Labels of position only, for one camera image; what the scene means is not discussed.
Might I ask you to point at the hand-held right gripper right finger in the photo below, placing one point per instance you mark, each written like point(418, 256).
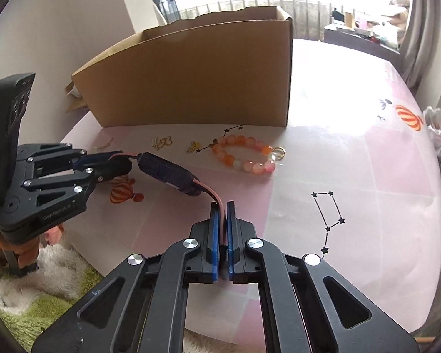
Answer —
point(230, 250)

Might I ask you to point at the person's left hand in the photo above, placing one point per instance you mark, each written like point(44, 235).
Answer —
point(27, 252)

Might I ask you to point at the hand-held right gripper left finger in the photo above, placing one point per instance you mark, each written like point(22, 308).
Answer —
point(215, 242)

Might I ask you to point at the gold butterfly charm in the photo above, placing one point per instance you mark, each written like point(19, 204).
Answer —
point(166, 142)

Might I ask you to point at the green white fluffy clothing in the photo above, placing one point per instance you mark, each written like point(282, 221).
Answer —
point(51, 294)

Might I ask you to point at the white plastic bag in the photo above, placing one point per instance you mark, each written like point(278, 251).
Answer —
point(437, 125)

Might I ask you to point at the grey curtain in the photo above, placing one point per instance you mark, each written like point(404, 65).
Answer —
point(420, 25)

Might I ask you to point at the cardboard tube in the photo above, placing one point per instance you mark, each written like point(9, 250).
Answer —
point(349, 18)

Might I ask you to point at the dark cabinet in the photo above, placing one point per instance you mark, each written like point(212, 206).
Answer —
point(356, 42)

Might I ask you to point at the gold abacus charm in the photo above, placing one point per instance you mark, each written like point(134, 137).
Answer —
point(154, 143)

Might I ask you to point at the gold flower charm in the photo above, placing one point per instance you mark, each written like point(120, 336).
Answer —
point(193, 147)

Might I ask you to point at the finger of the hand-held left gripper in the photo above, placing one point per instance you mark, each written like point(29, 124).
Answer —
point(95, 158)
point(110, 172)

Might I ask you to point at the balcony railing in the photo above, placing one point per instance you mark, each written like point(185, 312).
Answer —
point(308, 14)

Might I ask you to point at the large brown cardboard box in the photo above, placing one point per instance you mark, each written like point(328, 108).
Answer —
point(187, 81)

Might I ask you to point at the black metal rack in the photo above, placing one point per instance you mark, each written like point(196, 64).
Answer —
point(167, 9)

